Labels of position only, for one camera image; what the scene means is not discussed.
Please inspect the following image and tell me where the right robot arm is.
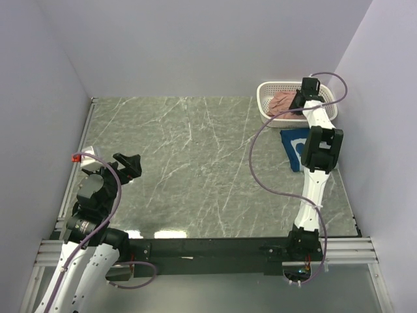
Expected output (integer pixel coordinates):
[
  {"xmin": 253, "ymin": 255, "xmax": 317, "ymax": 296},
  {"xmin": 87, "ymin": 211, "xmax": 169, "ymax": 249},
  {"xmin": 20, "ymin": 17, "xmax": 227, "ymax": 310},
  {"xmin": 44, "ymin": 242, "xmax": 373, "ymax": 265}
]
[{"xmin": 286, "ymin": 89, "xmax": 344, "ymax": 260}]

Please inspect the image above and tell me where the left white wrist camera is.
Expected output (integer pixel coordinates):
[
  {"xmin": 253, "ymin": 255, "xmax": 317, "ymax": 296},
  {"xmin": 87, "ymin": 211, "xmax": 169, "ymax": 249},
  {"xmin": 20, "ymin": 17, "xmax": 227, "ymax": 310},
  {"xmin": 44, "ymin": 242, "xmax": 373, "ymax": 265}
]
[{"xmin": 72, "ymin": 146, "xmax": 101, "ymax": 171}]

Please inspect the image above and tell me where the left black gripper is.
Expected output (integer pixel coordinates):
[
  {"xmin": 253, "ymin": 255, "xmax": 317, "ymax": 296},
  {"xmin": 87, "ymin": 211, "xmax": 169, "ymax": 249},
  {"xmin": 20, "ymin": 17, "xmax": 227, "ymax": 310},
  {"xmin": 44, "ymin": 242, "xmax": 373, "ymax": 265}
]
[{"xmin": 83, "ymin": 152, "xmax": 141, "ymax": 215}]

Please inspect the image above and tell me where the black base crossbar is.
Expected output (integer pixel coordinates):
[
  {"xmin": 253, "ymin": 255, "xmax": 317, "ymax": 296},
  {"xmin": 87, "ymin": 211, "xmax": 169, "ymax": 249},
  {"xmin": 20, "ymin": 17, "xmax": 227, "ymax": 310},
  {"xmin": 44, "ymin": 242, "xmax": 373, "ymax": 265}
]
[{"xmin": 119, "ymin": 237, "xmax": 324, "ymax": 276}]

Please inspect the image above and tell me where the pink graphic t-shirt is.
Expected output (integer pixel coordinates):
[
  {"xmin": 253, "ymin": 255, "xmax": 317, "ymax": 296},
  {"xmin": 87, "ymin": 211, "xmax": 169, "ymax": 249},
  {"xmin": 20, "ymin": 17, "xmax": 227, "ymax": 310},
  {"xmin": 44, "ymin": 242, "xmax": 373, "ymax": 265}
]
[{"xmin": 266, "ymin": 91, "xmax": 305, "ymax": 119}]

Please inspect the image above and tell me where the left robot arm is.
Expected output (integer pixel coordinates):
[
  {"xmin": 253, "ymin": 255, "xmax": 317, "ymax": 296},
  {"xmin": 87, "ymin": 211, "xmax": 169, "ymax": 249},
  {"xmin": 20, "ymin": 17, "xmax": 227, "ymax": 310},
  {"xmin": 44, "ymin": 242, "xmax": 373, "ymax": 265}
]
[{"xmin": 36, "ymin": 150, "xmax": 142, "ymax": 312}]

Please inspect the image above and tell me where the white plastic basket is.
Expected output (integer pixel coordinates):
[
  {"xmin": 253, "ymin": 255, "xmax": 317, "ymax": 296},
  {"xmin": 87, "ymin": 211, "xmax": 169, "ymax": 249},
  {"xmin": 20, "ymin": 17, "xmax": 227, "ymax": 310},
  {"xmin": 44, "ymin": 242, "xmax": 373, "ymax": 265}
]
[{"xmin": 256, "ymin": 80, "xmax": 339, "ymax": 128}]

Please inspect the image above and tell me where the folded blue t-shirt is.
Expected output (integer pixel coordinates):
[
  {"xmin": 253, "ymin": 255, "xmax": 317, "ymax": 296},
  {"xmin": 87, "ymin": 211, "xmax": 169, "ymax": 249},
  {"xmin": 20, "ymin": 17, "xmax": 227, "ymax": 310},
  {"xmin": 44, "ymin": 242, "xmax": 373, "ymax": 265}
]
[{"xmin": 280, "ymin": 128, "xmax": 309, "ymax": 172}]

